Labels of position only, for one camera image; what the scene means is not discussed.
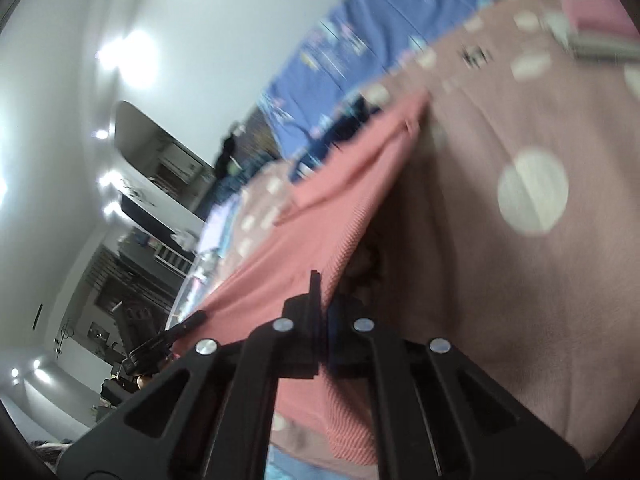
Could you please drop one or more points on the navy star print blanket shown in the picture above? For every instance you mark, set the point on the navy star print blanket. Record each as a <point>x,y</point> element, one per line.
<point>345,125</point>

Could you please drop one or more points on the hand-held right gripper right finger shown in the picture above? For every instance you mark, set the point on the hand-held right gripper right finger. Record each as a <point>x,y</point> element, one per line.
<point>350,340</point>

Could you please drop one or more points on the black garment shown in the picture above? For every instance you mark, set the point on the black garment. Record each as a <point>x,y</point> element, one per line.
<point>227,152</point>

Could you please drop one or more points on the white shelf rack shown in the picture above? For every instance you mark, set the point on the white shelf rack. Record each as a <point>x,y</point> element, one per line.
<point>170,257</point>

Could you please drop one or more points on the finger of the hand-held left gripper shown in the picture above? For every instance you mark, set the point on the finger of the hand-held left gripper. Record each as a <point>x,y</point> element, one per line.
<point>185,326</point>

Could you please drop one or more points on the white wall cabinet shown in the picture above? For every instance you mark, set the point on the white wall cabinet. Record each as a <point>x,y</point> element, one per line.
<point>175,160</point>

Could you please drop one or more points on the pink polka dot blanket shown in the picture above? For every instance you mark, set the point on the pink polka dot blanket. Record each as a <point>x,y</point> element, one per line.
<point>475,285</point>

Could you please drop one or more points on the folded mauve pink garment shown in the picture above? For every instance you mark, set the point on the folded mauve pink garment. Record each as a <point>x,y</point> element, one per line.
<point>600,10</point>

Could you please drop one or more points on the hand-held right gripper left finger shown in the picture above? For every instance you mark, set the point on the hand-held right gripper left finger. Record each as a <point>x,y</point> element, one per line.
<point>305,330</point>

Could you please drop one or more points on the pink long-sleeve shirt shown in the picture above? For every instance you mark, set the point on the pink long-sleeve shirt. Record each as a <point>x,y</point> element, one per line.
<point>310,220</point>

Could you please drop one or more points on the blue tree print sheet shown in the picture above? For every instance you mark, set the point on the blue tree print sheet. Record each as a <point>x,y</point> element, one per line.
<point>350,35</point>

